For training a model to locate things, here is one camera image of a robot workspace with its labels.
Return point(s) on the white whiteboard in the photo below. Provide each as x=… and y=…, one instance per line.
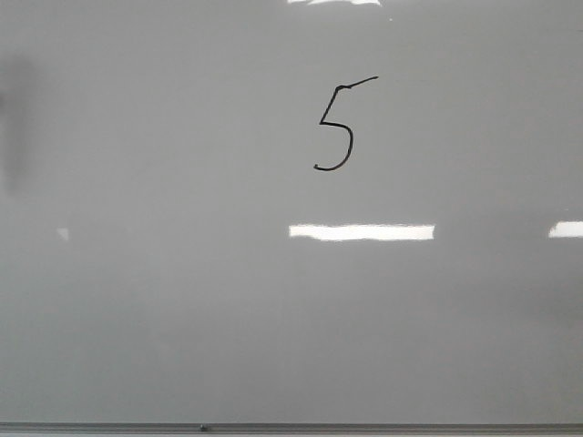
x=291, y=211

